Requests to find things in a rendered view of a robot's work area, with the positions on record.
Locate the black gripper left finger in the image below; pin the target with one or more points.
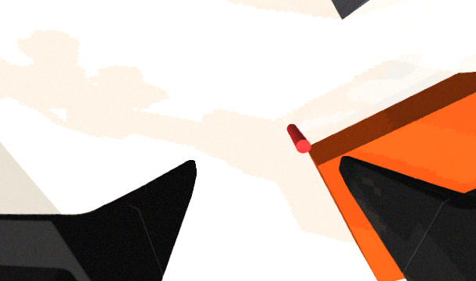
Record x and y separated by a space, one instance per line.
128 239

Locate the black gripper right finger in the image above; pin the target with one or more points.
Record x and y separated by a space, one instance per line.
428 230

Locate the red peg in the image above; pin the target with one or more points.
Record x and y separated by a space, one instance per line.
300 141

